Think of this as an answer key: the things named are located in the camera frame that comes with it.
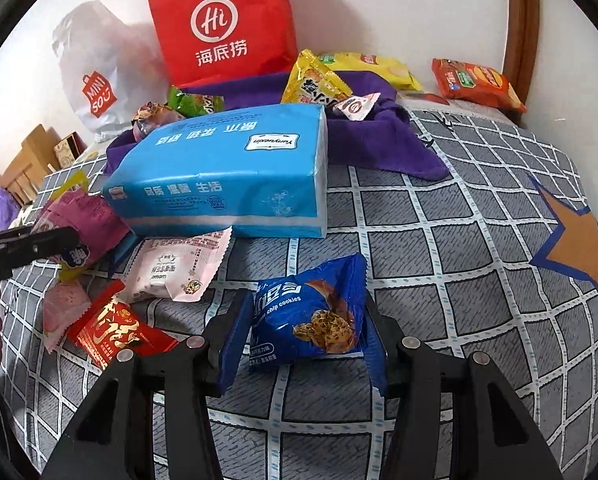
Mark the red snack packet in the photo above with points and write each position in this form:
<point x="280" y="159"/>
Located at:
<point x="114" y="330"/>

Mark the brown wooden door frame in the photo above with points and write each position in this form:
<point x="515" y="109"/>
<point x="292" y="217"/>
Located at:
<point x="524" y="35"/>

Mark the blue tissue pack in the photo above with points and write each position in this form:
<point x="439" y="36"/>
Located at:
<point x="214" y="170"/>

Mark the orange chip bag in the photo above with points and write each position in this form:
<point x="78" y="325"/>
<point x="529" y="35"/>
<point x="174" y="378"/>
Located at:
<point x="474" y="82"/>

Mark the yellow chip bag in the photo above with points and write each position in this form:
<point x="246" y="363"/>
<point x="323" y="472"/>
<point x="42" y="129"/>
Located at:
<point x="379" y="67"/>

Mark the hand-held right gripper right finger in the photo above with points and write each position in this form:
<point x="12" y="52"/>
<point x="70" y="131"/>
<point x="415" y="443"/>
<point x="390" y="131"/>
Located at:
<point x="377" y="375"/>

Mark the patterned cardboard box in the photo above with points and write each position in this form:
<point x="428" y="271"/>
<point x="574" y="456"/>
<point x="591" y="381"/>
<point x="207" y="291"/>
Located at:
<point x="69" y="150"/>

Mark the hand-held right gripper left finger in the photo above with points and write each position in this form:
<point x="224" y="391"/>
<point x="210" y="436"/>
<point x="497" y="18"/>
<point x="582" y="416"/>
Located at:
<point x="229" y="345"/>

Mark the white triangular snack packet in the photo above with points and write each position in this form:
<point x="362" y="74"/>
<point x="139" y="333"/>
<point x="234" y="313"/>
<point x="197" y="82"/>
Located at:
<point x="356" y="106"/>

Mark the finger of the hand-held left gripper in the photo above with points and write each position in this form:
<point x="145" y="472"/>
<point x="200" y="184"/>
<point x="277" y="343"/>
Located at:
<point x="9" y="235"/>
<point x="44" y="247"/>

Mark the red paper bag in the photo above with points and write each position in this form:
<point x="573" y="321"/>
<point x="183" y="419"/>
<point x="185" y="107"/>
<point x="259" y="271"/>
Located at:
<point x="219" y="25"/>

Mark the pink white cake packet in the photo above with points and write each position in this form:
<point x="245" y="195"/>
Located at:
<point x="174" y="270"/>

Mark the yellow snack packet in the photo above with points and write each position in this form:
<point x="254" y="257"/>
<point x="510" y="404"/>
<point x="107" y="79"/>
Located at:
<point x="314" y="85"/>
<point x="71" y="185"/>

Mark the purple towel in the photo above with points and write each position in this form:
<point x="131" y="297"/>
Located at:
<point x="379" y="135"/>

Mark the purple candy packet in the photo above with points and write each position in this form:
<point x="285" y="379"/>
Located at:
<point x="151" y="115"/>

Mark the magenta snack packet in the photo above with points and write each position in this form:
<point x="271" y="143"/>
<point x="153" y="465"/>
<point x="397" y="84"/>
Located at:
<point x="94" y="225"/>

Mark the green snack packet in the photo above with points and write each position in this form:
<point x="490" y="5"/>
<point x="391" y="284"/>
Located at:
<point x="194" y="102"/>

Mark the white plastic bag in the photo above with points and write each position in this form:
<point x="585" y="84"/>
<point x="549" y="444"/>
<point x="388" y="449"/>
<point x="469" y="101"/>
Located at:
<point x="109" y="60"/>

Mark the grey checked blanket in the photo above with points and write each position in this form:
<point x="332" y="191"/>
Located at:
<point x="454" y="285"/>

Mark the printed newspaper sheet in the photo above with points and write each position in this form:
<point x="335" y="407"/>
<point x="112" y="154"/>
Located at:
<point x="479" y="110"/>

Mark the blue cookie packet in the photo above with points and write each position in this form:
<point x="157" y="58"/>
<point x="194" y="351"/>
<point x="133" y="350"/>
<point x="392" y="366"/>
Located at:
<point x="304" y="310"/>

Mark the purple garment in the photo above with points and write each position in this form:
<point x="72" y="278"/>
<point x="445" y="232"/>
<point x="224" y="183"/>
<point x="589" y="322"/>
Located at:
<point x="1" y="207"/>

